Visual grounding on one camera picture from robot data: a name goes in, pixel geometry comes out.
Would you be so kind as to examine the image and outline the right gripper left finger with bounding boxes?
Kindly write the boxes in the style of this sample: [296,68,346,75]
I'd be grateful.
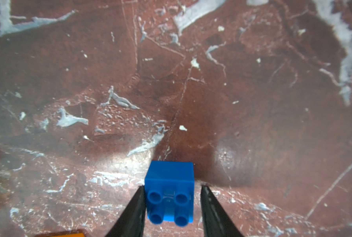
[105,186,146,237]

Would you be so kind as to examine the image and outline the blue 2x2 brick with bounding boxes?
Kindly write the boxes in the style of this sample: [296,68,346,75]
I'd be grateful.
[144,161,195,227]

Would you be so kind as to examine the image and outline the orange 2x4 brick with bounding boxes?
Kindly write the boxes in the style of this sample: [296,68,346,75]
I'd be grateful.
[35,230,85,237]

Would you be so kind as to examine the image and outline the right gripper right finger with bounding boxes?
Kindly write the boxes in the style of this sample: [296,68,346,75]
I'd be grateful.
[200,185,244,237]

